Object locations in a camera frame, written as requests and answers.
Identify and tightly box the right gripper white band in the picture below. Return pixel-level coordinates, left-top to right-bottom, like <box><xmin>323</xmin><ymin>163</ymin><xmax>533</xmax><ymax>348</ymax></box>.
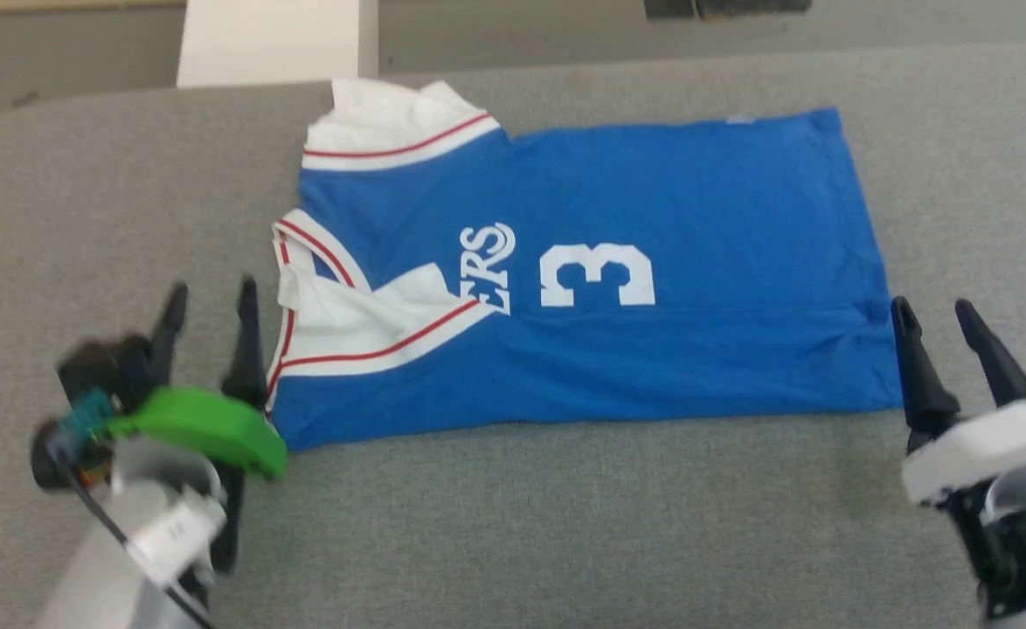
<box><xmin>891</xmin><ymin>296</ymin><xmax>1026</xmax><ymax>623</ymax></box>

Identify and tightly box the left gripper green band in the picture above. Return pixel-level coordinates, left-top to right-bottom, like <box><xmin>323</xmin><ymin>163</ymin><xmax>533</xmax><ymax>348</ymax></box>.
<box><xmin>102</xmin><ymin>276</ymin><xmax>289</xmax><ymax>574</ymax></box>

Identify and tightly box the blue basketball jersey white trim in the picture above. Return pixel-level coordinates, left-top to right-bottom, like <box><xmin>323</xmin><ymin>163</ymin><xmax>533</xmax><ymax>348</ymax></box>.
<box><xmin>266</xmin><ymin>77</ymin><xmax>905</xmax><ymax>453</ymax></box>

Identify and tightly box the white rectangular box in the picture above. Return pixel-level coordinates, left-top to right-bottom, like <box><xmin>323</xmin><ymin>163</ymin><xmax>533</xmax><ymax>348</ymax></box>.
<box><xmin>177</xmin><ymin>0</ymin><xmax>380</xmax><ymax>88</ymax></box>

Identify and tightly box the grey fabric sofa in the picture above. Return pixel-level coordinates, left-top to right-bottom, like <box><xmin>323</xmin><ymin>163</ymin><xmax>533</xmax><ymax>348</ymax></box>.
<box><xmin>0</xmin><ymin>44</ymin><xmax>1026</xmax><ymax>629</ymax></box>

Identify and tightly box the teal cable connector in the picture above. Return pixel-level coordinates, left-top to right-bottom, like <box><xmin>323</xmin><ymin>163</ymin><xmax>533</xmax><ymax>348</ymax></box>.
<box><xmin>59</xmin><ymin>391</ymin><xmax>117</xmax><ymax>448</ymax></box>

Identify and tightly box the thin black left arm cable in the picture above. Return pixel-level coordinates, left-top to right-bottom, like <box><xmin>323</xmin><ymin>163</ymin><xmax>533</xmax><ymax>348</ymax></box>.
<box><xmin>57</xmin><ymin>454</ymin><xmax>217</xmax><ymax>629</ymax></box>

